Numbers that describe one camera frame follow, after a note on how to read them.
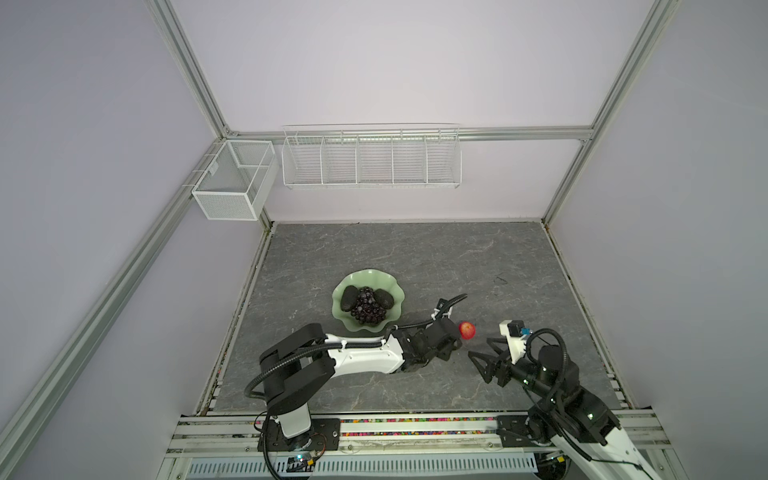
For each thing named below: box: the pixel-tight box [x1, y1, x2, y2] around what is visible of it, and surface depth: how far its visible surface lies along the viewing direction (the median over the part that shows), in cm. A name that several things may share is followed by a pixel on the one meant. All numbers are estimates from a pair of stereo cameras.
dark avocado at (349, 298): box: [340, 285, 358, 312], surface depth 95 cm
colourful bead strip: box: [340, 417, 496, 437], surface depth 78 cm
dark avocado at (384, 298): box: [374, 288, 395, 310], surface depth 96 cm
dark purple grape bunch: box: [350, 286, 386, 326], surface depth 93 cm
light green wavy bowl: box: [332, 269, 405, 333], surface depth 98 cm
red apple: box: [458, 321, 477, 340], surface depth 89 cm
